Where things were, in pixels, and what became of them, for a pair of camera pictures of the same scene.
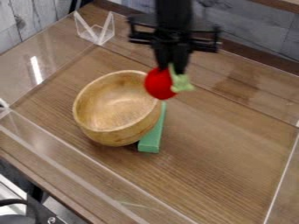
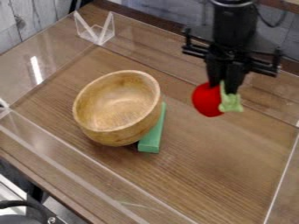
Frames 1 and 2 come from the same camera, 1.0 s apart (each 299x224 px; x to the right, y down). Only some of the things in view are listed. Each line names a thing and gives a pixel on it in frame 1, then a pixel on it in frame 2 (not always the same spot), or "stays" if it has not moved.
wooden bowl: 116,111 stays
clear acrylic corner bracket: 98,34 stays
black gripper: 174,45 to 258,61
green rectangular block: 150,144 stays
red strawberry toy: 158,83 to 206,100
